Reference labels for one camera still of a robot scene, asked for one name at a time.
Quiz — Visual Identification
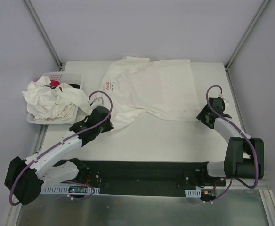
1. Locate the white red-print t-shirt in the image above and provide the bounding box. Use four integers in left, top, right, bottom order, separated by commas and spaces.
99, 56, 200, 131

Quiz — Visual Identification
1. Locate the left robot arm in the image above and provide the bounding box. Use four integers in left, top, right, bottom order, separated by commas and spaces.
4, 106, 113, 206

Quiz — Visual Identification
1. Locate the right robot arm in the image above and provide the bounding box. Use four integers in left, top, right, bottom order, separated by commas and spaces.
196, 97, 264, 186

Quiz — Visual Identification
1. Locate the white plastic laundry basket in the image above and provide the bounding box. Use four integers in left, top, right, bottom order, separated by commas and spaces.
26, 71, 84, 125

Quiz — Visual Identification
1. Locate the white t-shirt pile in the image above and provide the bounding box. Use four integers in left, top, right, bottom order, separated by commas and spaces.
22, 75, 93, 122

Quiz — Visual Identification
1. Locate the pink t-shirt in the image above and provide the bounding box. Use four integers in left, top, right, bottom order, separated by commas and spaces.
50, 80, 60, 87

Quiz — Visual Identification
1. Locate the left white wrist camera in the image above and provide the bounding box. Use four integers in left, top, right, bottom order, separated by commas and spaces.
88, 97, 104, 107

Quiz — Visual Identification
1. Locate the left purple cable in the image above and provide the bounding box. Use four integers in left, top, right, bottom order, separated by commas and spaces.
8, 91, 113, 206

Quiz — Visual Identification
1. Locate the purple cable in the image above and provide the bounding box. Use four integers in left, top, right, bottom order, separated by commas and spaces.
206, 85, 259, 189
8, 91, 113, 206

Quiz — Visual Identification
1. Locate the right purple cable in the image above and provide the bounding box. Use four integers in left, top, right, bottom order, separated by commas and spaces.
206, 85, 259, 189

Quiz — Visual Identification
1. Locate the right aluminium frame post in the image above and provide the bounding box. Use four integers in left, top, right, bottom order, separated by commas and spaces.
225, 0, 272, 71

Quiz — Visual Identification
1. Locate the aluminium frame post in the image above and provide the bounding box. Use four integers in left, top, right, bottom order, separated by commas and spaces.
225, 0, 272, 71
22, 0, 63, 70

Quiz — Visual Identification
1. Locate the right white cable duct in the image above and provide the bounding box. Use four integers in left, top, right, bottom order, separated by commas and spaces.
185, 189, 202, 198

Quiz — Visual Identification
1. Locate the white cable duct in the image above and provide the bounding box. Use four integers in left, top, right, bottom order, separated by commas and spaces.
185, 189, 202, 198
41, 185, 100, 195

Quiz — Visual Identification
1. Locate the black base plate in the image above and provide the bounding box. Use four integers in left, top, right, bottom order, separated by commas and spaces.
73, 161, 226, 197

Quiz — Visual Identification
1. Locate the left white cable duct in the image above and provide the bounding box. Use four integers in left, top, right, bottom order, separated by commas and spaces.
41, 185, 100, 195

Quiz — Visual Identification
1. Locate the aluminium front rail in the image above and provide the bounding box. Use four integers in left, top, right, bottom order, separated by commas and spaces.
231, 180, 271, 190

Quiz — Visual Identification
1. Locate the left aluminium frame post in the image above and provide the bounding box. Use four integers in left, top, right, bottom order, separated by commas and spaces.
22, 0, 63, 70

